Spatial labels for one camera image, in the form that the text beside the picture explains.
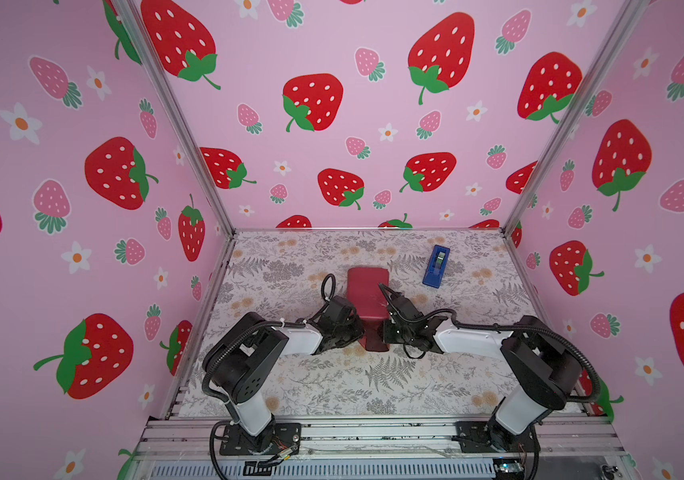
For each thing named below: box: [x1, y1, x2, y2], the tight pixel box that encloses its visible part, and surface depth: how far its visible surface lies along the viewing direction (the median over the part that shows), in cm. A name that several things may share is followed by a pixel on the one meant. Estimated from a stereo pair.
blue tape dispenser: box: [422, 244, 450, 289], surface depth 106 cm
